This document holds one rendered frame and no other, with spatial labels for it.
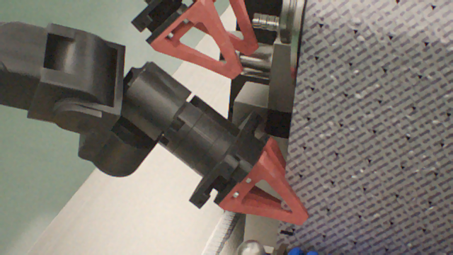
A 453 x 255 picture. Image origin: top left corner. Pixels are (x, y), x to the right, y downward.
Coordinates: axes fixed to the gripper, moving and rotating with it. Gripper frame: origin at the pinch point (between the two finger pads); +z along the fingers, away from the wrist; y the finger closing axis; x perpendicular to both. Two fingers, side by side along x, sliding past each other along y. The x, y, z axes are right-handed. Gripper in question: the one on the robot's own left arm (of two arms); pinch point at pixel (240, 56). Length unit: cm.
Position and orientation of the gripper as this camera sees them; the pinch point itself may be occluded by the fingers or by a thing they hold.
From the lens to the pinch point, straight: 87.1
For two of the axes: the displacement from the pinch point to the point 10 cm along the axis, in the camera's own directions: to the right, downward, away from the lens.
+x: 6.8, -5.5, -4.9
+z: 6.9, 7.1, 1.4
